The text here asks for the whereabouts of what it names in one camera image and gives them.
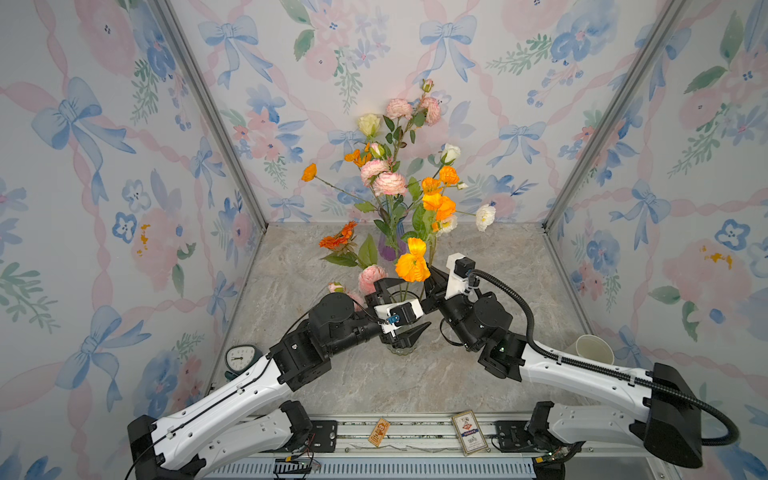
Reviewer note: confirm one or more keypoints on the clear glass vase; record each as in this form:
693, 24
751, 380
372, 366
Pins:
401, 328

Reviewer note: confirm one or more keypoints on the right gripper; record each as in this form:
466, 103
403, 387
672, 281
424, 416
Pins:
444, 292

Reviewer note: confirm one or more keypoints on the yellow rose stem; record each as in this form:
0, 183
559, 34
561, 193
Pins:
374, 158

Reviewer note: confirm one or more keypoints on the small white flower spray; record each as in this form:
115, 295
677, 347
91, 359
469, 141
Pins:
483, 217

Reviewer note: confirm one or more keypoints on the small orange tag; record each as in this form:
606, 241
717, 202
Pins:
379, 432

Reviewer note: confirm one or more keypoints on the pink carnation stem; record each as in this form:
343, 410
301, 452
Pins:
366, 283

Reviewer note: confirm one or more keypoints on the orange gerbera stem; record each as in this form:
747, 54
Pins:
343, 249

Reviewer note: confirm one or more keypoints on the orange poppy thin stem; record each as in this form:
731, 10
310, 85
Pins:
412, 266

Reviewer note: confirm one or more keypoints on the white rose bud stem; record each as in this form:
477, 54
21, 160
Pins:
447, 155

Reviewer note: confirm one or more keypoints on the orange poppy green leaves stem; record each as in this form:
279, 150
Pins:
435, 212

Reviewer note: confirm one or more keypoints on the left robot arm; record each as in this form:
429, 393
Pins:
253, 412

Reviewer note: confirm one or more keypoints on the white metal bucket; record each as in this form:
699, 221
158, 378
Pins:
594, 348

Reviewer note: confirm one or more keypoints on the small green alarm clock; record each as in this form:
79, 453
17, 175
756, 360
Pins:
239, 358

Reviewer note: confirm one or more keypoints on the pink rose stem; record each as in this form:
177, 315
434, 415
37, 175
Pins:
403, 118

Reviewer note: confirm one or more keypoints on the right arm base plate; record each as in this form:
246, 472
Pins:
521, 437

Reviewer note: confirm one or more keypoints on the pink ranunculus spray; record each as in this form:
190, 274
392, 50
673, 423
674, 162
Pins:
395, 188

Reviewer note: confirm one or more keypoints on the aluminium rail frame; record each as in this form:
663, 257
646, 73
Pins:
426, 447

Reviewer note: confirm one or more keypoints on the playing card box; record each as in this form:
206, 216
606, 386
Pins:
468, 432

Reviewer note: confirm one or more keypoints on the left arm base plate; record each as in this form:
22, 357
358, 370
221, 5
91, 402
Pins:
317, 436

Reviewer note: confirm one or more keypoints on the blue purple glass vase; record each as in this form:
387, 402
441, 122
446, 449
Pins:
392, 228

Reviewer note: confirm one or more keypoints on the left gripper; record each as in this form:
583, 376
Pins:
406, 338

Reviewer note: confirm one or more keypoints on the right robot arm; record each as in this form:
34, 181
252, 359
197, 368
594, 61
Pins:
654, 408

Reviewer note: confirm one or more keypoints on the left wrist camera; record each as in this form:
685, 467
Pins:
393, 316

